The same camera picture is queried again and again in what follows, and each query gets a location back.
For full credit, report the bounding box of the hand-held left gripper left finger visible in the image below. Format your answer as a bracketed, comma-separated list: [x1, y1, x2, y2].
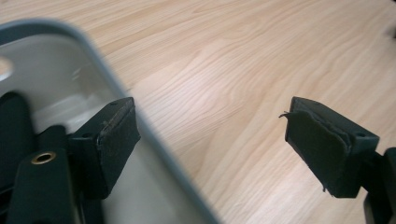
[67, 96, 142, 201]

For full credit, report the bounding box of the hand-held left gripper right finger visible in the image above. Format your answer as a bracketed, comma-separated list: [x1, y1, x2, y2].
[278, 95, 381, 199]

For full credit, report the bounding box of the white plastic bin grey rim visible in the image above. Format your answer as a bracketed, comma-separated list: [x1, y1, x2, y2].
[0, 18, 222, 224]

